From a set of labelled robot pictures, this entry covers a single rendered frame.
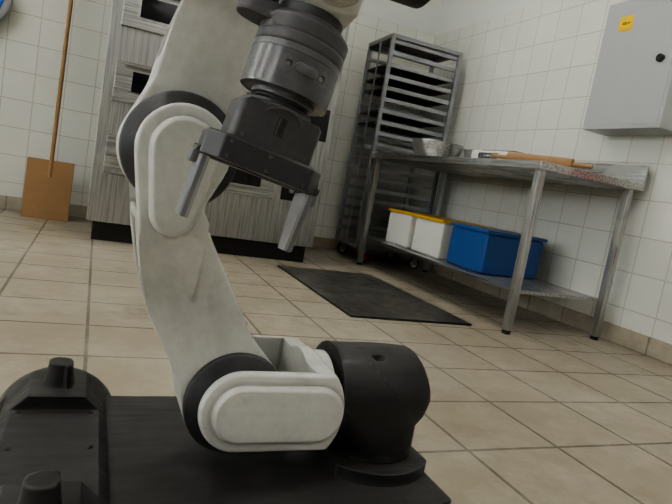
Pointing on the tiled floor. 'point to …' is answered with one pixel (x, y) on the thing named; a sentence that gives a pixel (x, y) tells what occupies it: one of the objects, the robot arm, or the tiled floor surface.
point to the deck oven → (118, 81)
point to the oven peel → (39, 183)
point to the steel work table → (632, 177)
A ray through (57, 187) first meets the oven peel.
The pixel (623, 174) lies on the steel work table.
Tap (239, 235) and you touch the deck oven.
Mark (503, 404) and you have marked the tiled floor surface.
